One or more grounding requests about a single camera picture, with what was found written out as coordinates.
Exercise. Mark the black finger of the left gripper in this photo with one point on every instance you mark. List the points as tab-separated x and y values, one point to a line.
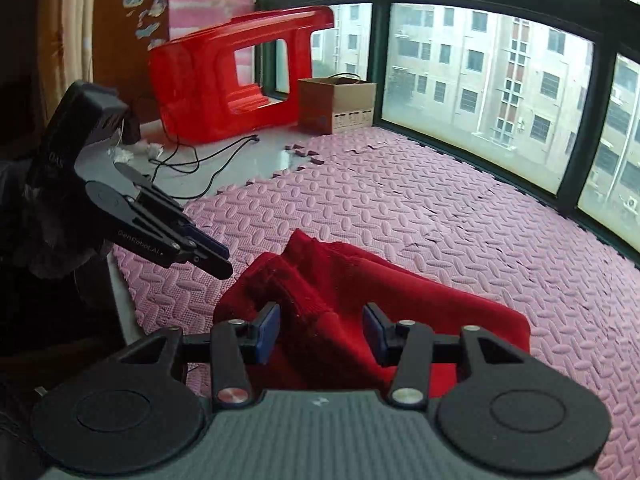
126	223
167	214

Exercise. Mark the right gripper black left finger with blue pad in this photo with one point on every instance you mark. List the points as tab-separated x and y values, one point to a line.
149	403

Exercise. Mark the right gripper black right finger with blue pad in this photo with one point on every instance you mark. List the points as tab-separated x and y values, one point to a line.
494	405

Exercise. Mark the red embroidered trousers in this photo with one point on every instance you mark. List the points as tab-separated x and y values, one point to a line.
321	289

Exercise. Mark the black sleeved forearm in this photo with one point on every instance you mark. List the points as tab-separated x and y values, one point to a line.
44	232

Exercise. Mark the red plastic stool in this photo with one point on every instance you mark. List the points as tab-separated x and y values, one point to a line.
196	85

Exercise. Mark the brown wooden cabinet with stickers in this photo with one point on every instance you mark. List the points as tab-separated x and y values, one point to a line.
123	32

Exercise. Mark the orange curtain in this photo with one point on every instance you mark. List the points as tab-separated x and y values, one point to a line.
65	50

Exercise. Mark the brown cardboard box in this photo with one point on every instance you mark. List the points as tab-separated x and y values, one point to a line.
335	104

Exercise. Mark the pink foam floor mat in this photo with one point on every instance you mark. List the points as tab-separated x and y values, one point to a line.
443	220

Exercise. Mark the dark green window frame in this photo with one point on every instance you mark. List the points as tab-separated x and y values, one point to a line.
544	93

